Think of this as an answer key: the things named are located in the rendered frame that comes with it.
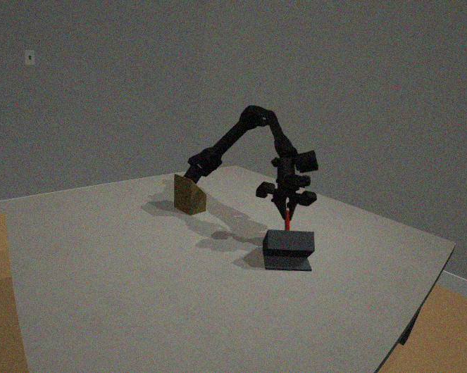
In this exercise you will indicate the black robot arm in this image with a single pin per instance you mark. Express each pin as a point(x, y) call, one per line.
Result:
point(210, 158)

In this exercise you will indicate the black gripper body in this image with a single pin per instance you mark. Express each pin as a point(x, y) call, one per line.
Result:
point(266, 188)

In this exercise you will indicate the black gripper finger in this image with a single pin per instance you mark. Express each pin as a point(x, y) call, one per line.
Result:
point(292, 205)
point(280, 201)

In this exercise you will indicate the dark grey sloped panel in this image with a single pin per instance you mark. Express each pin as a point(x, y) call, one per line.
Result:
point(288, 250)

